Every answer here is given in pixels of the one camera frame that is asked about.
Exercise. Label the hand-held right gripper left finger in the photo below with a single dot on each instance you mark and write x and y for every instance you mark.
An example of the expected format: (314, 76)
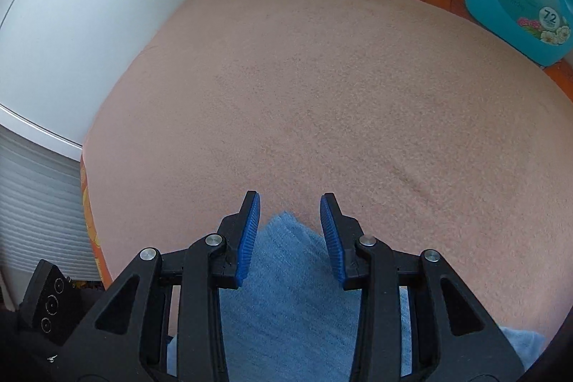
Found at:
(249, 239)

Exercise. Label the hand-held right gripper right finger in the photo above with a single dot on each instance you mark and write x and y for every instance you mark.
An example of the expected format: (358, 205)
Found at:
(330, 239)

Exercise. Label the light blue denim pants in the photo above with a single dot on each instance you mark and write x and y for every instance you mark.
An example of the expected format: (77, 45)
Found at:
(286, 297)

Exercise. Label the white ribbed panel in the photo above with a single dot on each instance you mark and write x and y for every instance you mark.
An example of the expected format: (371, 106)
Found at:
(40, 207)

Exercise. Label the peach fleece blanket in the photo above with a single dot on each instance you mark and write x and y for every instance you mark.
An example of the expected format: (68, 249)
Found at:
(313, 95)

